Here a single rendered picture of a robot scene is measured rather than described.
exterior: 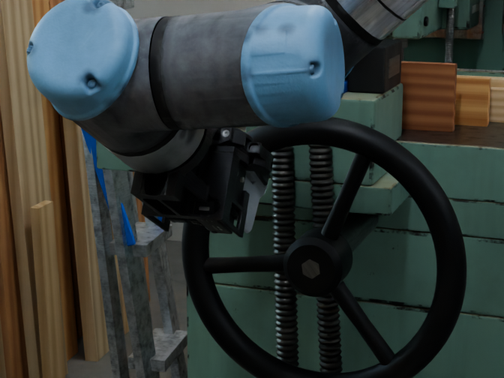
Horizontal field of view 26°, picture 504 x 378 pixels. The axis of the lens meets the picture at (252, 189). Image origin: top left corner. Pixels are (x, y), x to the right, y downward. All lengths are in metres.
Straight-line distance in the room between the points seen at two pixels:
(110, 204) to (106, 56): 1.49
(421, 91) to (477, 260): 0.21
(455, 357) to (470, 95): 0.30
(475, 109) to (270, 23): 0.66
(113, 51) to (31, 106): 1.99
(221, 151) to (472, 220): 0.42
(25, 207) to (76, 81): 1.97
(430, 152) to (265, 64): 0.56
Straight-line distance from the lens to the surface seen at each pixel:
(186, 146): 0.79
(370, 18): 0.78
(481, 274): 1.23
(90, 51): 0.69
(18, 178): 2.62
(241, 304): 1.32
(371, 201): 1.13
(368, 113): 1.11
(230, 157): 0.87
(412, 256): 1.24
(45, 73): 0.70
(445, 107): 1.27
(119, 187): 2.17
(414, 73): 1.27
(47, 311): 2.68
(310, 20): 0.67
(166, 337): 2.37
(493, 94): 1.34
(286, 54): 0.66
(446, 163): 1.20
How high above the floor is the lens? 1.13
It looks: 14 degrees down
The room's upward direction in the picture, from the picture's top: straight up
